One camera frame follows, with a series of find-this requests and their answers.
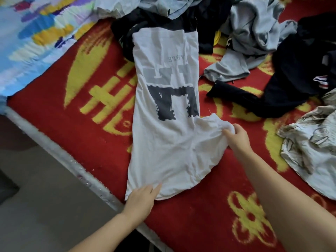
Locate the person's right hand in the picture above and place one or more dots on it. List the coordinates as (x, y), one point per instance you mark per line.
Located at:
(239, 144)

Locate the person's left hand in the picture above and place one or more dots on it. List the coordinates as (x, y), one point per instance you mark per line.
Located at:
(140, 202)

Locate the pile of mixed clothes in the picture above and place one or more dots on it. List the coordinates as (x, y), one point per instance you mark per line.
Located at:
(257, 34)

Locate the black printed t-shirt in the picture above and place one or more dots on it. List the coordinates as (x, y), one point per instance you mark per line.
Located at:
(204, 18)

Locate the person's left forearm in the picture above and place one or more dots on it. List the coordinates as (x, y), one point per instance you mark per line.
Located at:
(107, 236)

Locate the person's right forearm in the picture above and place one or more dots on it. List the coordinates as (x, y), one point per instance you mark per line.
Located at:
(294, 202)

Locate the person's black trousers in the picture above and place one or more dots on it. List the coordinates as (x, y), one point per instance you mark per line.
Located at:
(137, 243)

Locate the white bed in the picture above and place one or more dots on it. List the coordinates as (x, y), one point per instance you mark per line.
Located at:
(63, 154)

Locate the red bedsheet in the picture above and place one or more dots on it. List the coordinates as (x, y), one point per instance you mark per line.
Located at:
(220, 217)

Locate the colourful patterned pillow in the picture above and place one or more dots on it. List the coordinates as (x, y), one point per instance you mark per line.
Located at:
(36, 34)

